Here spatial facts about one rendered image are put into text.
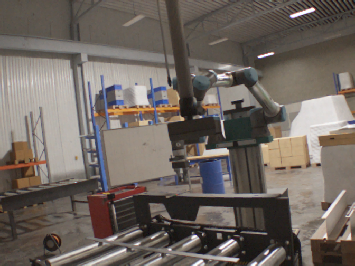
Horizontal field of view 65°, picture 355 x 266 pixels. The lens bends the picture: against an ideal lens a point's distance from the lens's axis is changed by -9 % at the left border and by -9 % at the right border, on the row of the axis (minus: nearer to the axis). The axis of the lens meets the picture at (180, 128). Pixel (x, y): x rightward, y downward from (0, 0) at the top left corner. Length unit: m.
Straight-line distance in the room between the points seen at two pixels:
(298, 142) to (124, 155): 5.72
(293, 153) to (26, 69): 10.22
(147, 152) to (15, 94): 6.88
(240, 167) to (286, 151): 7.06
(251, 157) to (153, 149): 3.93
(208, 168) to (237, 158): 4.33
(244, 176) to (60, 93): 10.62
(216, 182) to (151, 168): 1.72
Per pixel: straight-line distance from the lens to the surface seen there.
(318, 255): 3.58
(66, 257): 2.15
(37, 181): 10.96
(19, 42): 12.18
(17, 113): 12.08
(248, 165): 3.13
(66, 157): 12.67
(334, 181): 5.24
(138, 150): 6.64
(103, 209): 4.11
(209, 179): 7.49
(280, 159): 10.26
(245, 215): 3.27
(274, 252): 1.69
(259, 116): 2.79
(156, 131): 6.79
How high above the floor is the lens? 1.57
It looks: 2 degrees up
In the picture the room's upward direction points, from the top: 8 degrees counter-clockwise
